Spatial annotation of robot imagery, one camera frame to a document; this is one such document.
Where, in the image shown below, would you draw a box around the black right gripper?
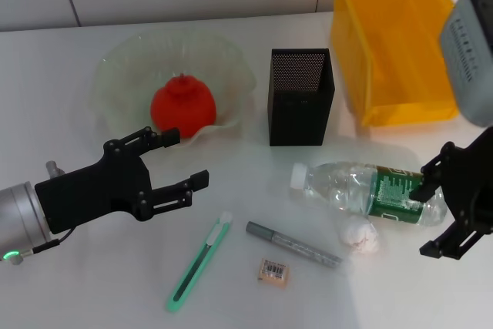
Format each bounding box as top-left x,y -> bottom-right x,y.
409,127 -> 493,261

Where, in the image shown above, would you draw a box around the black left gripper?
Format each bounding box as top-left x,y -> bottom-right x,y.
34,126 -> 210,235

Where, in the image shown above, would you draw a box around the red-orange plastic orange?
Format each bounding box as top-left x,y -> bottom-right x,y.
149,72 -> 218,139

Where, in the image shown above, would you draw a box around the white paper ball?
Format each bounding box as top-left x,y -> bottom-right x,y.
338,216 -> 381,256

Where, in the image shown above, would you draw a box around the clear green-label water bottle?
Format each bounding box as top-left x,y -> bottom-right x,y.
289,162 -> 448,227

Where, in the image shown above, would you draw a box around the green utility knife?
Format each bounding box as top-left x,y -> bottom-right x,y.
166,210 -> 234,314

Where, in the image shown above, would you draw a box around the green glass fruit plate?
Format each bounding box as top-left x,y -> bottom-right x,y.
90,31 -> 258,149

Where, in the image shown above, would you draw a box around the black mesh pen holder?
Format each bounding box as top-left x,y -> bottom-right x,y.
267,48 -> 337,147

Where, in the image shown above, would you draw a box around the grey marker pen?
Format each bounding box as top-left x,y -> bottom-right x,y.
246,220 -> 343,269

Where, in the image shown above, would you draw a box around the beige eraser with barcode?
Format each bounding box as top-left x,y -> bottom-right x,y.
256,257 -> 290,290

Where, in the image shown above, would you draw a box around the yellow plastic bin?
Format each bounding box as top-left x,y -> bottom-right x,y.
330,0 -> 460,127

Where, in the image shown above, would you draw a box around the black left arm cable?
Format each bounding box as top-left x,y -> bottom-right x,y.
32,227 -> 75,255

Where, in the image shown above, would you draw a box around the right wrist camera housing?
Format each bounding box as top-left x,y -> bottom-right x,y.
439,0 -> 493,128

